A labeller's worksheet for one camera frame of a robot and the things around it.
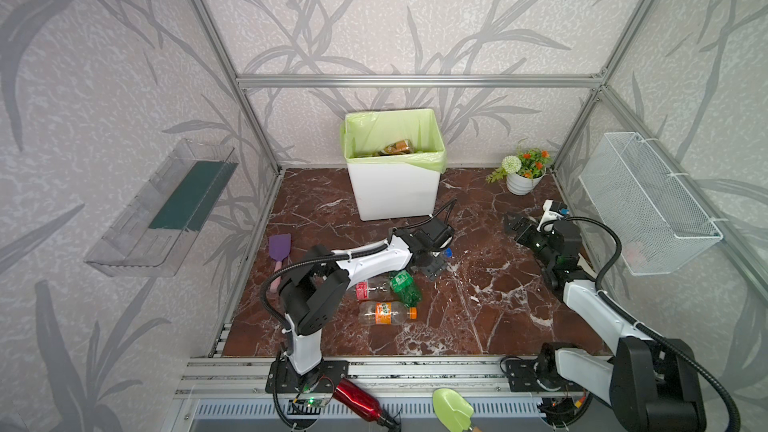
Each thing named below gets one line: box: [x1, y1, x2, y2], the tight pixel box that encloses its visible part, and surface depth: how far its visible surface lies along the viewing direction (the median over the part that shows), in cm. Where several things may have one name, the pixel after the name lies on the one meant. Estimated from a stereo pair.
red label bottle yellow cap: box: [354, 280, 389, 300], surface depth 85 cm
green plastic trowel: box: [432, 388, 475, 432], surface depth 71 cm
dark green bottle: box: [390, 270, 422, 309], surface depth 88 cm
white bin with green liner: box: [340, 109, 447, 221], surface depth 96 cm
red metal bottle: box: [334, 379, 383, 421], surface depth 69 cm
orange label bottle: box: [358, 301, 419, 326], surface depth 84 cm
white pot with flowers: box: [485, 148, 553, 196], surface depth 104 cm
